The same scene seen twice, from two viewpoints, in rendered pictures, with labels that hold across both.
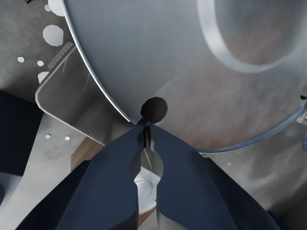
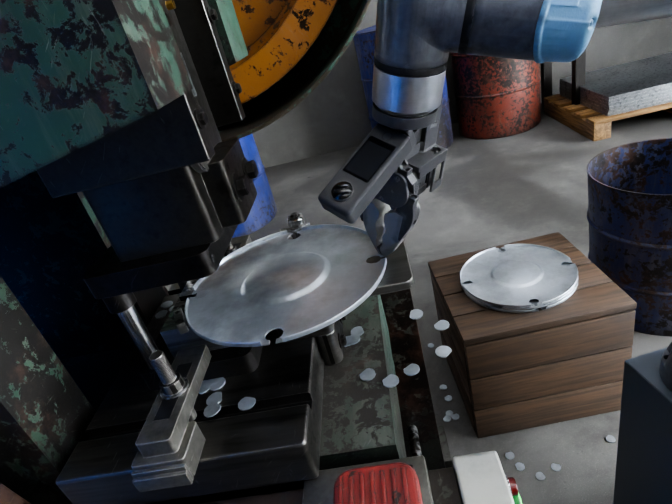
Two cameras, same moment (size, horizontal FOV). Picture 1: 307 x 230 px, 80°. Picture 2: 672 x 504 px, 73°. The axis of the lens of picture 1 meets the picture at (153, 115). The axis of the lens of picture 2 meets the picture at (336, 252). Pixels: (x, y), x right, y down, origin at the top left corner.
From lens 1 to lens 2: 0.51 m
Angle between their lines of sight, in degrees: 31
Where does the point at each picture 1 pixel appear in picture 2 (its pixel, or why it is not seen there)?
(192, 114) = (359, 251)
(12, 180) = (642, 363)
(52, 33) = (411, 370)
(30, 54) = not seen: outside the picture
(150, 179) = (487, 278)
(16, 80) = not seen: outside the picture
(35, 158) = not seen: outside the picture
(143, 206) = (527, 251)
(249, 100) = (328, 244)
